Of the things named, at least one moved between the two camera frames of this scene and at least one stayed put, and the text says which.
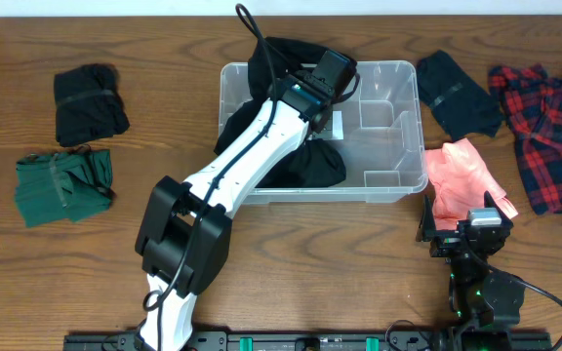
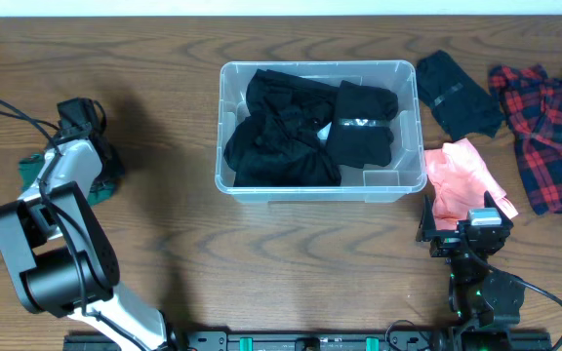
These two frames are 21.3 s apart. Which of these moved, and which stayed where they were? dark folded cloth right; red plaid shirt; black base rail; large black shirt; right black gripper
Moved: large black shirt
Stayed: red plaid shirt; dark folded cloth right; black base rail; right black gripper
